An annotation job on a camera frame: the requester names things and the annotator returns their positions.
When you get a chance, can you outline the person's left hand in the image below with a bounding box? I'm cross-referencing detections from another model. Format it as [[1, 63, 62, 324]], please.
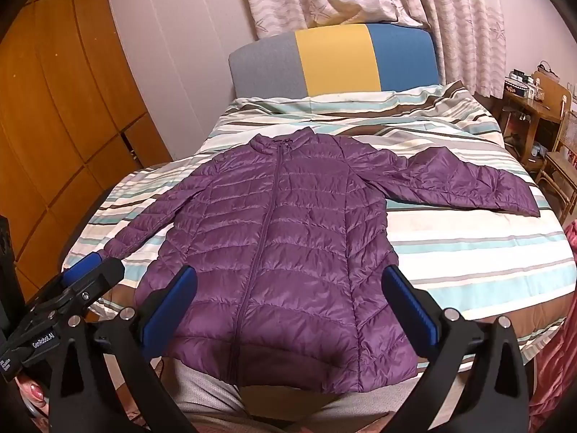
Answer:
[[16, 375, 49, 418]]

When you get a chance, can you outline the wooden wardrobe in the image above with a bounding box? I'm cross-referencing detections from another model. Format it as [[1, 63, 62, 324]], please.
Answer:
[[1, 0, 170, 298]]

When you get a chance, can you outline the white patterned curtain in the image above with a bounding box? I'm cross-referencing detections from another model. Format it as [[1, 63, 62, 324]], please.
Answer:
[[247, 0, 507, 98]]

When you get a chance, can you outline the wooden desk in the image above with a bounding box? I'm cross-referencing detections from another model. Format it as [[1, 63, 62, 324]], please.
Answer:
[[498, 70, 571, 170]]

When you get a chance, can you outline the pink cloth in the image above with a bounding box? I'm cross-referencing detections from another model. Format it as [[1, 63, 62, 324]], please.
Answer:
[[527, 218, 577, 431]]

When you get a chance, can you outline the purple quilted down jacket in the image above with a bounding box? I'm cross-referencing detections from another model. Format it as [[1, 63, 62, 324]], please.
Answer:
[[103, 128, 539, 394]]

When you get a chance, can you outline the grey trousers leg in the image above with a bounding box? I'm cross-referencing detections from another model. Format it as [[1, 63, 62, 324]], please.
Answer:
[[160, 358, 418, 432]]

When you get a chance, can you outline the grey yellow blue headboard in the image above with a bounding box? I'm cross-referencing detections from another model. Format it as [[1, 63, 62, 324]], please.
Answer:
[[229, 22, 440, 99]]

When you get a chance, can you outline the striped bed duvet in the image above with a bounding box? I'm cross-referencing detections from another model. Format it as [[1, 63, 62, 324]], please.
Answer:
[[63, 82, 576, 361]]

